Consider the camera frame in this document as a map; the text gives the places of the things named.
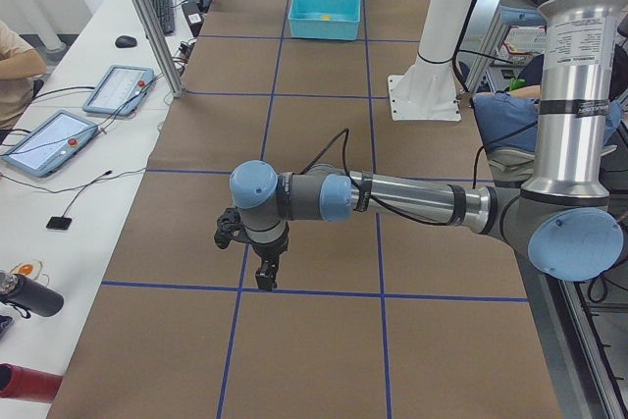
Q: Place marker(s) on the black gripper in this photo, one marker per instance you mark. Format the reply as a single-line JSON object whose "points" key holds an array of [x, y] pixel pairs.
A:
{"points": [[273, 248]]}

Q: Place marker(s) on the light blue plastic bin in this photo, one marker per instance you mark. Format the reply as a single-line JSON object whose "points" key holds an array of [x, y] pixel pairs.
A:
{"points": [[304, 18]]}

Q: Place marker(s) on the brown table mat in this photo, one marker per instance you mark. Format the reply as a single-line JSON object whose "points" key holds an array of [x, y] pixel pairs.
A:
{"points": [[373, 316]]}

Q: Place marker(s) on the black keyboard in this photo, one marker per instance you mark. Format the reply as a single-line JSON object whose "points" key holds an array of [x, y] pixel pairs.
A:
{"points": [[165, 14]]}

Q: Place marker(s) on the black computer mouse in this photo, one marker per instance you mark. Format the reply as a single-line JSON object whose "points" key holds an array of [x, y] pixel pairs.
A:
{"points": [[125, 41]]}

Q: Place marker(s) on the small black pad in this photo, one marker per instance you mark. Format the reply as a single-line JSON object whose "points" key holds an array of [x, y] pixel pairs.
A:
{"points": [[59, 223]]}

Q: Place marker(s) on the far blue teach pendant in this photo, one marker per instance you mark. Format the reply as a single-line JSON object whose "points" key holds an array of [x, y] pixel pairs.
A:
{"points": [[120, 91]]}

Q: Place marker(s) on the blue teach pendant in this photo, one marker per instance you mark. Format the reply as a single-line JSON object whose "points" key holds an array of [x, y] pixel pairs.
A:
{"points": [[51, 145], [120, 91]]}

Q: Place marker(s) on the black water bottle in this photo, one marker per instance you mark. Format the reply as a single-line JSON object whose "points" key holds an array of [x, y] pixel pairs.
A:
{"points": [[28, 296]]}

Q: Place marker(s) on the near blue teach pendant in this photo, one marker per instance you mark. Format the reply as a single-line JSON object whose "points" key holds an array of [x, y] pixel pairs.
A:
{"points": [[51, 145]]}

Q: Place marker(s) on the person in blue shirt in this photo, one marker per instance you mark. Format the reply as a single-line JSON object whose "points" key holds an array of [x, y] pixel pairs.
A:
{"points": [[508, 119]]}

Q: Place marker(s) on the white office chair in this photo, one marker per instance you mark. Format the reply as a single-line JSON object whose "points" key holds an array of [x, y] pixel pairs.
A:
{"points": [[555, 166]]}

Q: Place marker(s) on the red cylinder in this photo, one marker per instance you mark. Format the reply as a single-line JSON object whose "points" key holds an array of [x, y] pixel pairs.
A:
{"points": [[22, 383]]}

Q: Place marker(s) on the person in beige shirt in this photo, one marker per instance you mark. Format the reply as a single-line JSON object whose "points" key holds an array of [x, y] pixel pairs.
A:
{"points": [[21, 64]]}

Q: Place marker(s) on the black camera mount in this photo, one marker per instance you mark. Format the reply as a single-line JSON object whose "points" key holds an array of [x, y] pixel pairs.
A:
{"points": [[230, 228]]}

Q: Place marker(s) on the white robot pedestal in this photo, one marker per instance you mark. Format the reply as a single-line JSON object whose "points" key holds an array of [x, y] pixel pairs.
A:
{"points": [[427, 91]]}

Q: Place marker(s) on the grey aluminium post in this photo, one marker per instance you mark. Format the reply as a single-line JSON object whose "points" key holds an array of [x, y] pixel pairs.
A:
{"points": [[159, 46]]}

